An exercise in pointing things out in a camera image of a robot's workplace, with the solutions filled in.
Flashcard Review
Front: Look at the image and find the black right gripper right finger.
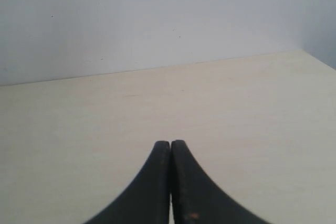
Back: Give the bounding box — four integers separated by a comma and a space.
171, 140, 259, 223

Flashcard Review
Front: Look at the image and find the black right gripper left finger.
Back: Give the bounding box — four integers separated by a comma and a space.
87, 141, 170, 224

